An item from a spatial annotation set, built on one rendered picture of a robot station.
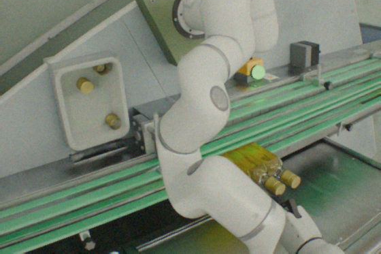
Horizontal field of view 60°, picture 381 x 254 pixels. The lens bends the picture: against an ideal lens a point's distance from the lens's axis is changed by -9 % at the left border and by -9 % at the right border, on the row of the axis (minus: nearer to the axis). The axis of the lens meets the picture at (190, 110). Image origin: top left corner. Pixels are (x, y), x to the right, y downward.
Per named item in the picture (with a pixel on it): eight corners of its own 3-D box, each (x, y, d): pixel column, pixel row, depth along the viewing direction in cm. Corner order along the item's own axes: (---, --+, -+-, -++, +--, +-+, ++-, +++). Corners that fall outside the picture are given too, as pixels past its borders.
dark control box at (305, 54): (289, 62, 136) (305, 68, 129) (289, 43, 133) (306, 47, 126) (303, 59, 140) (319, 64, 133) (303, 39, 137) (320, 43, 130)
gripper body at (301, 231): (324, 265, 71) (299, 233, 81) (332, 231, 67) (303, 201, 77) (294, 276, 70) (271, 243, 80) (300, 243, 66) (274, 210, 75)
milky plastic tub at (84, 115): (63, 140, 97) (71, 153, 91) (47, 63, 88) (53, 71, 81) (120, 123, 105) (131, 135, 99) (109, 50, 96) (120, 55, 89)
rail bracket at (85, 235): (73, 233, 94) (88, 263, 84) (67, 214, 91) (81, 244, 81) (86, 228, 96) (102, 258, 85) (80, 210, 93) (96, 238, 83)
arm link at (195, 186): (294, 156, 60) (245, 181, 72) (205, 71, 59) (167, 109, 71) (258, 233, 50) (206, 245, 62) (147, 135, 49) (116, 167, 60)
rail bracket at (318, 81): (296, 80, 123) (326, 91, 112) (297, 60, 120) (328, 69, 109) (304, 78, 125) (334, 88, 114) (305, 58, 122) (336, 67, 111)
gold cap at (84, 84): (75, 79, 92) (79, 83, 89) (87, 75, 94) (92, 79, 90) (77, 91, 94) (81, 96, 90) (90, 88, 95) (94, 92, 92)
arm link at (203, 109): (178, 66, 71) (129, 104, 62) (213, 25, 61) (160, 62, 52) (226, 118, 71) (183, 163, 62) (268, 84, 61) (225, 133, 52)
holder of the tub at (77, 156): (67, 156, 100) (75, 168, 94) (47, 64, 89) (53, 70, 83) (121, 139, 108) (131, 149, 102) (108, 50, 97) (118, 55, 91)
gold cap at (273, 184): (264, 190, 93) (275, 198, 89) (264, 179, 91) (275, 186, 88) (273, 184, 94) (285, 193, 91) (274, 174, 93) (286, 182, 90)
